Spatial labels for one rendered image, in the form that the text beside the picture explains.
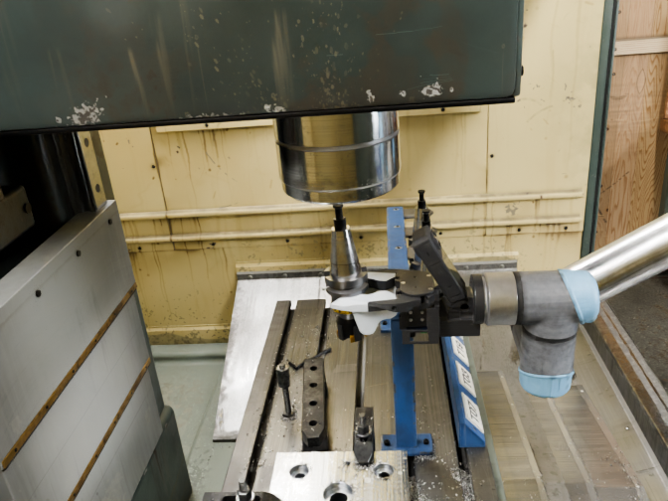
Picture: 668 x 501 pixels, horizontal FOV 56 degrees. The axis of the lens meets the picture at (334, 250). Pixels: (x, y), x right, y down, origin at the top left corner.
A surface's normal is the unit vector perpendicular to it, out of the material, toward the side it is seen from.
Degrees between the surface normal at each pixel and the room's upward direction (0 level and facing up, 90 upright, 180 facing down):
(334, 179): 90
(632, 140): 90
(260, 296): 25
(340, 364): 0
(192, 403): 0
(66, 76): 90
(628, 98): 91
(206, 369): 0
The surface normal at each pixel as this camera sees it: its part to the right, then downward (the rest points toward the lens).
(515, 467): -0.03, -0.95
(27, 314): 1.00, -0.03
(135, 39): -0.07, 0.43
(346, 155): 0.15, 0.40
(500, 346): -0.11, -0.65
